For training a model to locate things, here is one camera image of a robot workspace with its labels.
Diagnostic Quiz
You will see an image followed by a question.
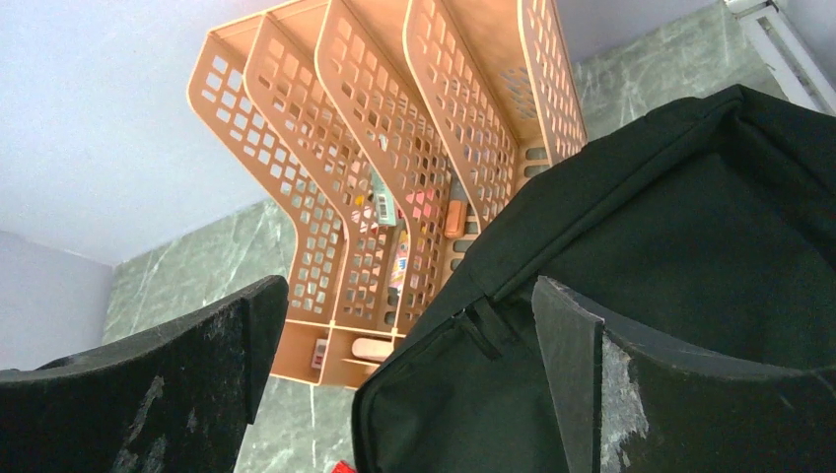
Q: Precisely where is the orange plastic desk organizer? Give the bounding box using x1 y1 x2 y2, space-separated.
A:
187 0 588 388

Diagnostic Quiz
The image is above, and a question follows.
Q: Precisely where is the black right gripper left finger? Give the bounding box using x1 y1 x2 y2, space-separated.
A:
1 275 289 472

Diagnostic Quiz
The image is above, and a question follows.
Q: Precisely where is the green white box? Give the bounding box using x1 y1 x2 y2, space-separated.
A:
371 169 397 227

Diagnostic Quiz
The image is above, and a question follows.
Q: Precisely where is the black student backpack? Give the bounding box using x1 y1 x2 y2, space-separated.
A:
352 86 835 472

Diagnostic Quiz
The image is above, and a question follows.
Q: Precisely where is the aluminium frame rail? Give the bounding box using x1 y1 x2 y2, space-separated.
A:
725 0 835 115

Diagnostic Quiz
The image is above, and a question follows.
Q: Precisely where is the colourful sachet in organizer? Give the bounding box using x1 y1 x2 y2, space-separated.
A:
388 230 409 296

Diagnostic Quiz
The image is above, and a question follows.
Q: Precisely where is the red treehouse book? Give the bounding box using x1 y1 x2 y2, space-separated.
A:
331 460 357 473

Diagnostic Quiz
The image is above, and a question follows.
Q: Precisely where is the pink eraser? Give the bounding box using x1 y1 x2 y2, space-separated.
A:
351 337 393 364

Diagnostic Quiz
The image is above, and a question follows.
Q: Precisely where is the orange glue stick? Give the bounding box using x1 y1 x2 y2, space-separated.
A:
444 179 468 239

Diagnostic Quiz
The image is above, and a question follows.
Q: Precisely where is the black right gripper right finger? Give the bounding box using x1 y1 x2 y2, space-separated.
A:
531 277 835 472

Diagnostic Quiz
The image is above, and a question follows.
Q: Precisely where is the pink white small box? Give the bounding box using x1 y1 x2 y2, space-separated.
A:
311 338 328 370

